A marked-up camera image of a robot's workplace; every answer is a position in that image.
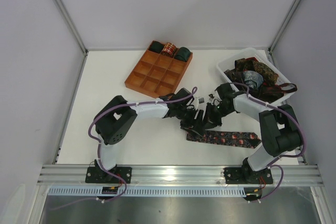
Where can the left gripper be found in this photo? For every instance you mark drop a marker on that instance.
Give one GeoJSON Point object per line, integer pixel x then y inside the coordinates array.
{"type": "Point", "coordinates": [191, 122]}

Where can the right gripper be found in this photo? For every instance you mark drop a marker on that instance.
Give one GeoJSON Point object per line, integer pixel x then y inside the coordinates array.
{"type": "Point", "coordinates": [211, 118]}

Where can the navy floral tie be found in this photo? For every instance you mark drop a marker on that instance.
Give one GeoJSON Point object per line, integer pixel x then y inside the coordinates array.
{"type": "Point", "coordinates": [225, 138]}

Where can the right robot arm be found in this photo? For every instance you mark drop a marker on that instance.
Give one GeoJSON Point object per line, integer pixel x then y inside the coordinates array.
{"type": "Point", "coordinates": [279, 128]}

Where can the pile of dark ties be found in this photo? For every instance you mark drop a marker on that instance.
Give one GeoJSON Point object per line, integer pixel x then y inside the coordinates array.
{"type": "Point", "coordinates": [269, 91]}

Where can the orange wooden divided tray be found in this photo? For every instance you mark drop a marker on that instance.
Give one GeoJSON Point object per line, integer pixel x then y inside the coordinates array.
{"type": "Point", "coordinates": [156, 75]}

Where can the grey blue paisley tie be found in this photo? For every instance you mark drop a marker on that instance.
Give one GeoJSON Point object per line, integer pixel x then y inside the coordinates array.
{"type": "Point", "coordinates": [252, 79]}

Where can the red patterned rolled tie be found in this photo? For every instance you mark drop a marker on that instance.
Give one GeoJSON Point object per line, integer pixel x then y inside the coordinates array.
{"type": "Point", "coordinates": [169, 50]}

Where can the dark green rolled tie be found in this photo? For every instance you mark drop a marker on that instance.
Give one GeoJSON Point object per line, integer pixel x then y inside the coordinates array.
{"type": "Point", "coordinates": [156, 47]}

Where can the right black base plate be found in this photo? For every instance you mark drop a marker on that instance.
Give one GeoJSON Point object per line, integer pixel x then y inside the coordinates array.
{"type": "Point", "coordinates": [239, 175]}

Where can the aluminium rail frame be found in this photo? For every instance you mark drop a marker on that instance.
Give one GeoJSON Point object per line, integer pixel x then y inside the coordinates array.
{"type": "Point", "coordinates": [171, 181]}

